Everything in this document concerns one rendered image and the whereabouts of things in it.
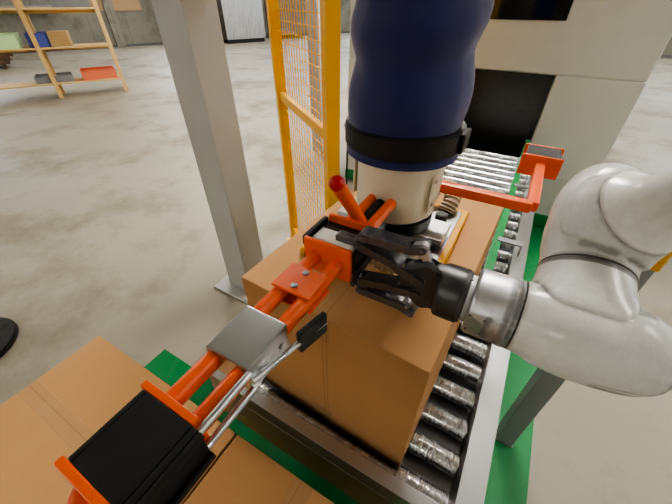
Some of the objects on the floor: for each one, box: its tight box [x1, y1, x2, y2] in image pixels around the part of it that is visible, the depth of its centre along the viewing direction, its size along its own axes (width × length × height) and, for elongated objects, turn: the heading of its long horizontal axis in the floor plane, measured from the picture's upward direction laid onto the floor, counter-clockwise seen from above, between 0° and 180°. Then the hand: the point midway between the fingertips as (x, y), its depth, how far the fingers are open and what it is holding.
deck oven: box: [216, 0, 266, 44], centre depth 1304 cm, size 176×135×227 cm
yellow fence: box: [266, 0, 341, 241], centre depth 143 cm, size 87×10×210 cm, turn 22°
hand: (336, 252), depth 51 cm, fingers open, 4 cm apart
